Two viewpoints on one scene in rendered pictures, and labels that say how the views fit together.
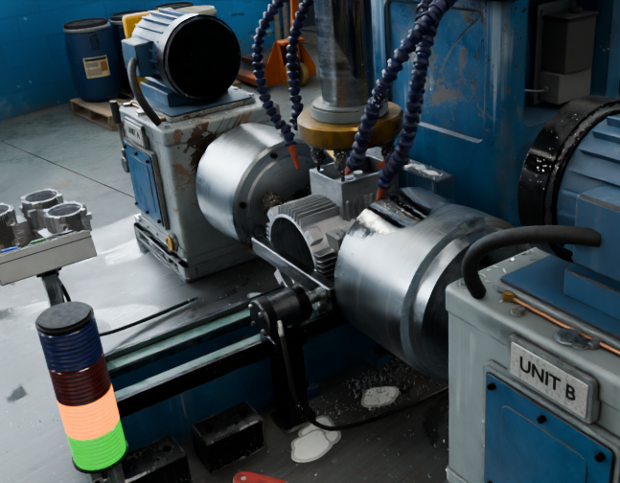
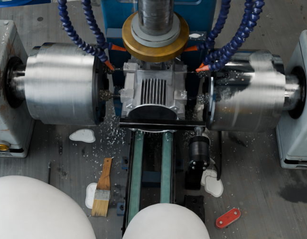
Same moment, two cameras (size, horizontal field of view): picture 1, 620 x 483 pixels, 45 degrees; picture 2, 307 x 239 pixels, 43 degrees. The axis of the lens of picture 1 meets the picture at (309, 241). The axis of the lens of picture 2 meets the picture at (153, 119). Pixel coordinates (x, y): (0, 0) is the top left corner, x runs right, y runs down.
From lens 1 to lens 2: 1.07 m
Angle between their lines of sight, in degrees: 51
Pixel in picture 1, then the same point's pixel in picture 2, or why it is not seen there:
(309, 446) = (213, 186)
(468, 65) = not seen: outside the picture
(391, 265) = (256, 105)
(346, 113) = (174, 36)
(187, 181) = (7, 110)
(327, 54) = (160, 10)
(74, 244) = not seen: hidden behind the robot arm
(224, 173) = (70, 98)
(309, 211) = (163, 95)
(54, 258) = not seen: hidden behind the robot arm
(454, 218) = (266, 66)
